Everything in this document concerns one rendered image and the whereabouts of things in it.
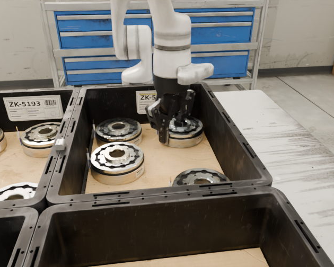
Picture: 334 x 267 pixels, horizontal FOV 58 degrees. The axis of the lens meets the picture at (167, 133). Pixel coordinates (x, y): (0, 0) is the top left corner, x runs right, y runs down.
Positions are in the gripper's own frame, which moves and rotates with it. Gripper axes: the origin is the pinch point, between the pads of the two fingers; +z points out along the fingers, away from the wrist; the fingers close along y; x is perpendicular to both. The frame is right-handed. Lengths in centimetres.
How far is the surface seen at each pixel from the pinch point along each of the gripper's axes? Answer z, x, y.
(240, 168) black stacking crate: -4.1, 20.8, 6.3
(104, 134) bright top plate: -0.7, -9.5, 11.2
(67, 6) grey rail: -6, -168, -77
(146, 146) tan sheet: 2.2, -2.7, 5.3
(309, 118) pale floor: 85, -28, -213
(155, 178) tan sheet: 2.2, 6.7, 12.0
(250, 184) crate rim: -7.8, 25.9, 13.4
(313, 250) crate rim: -7.8, 35.8, 18.5
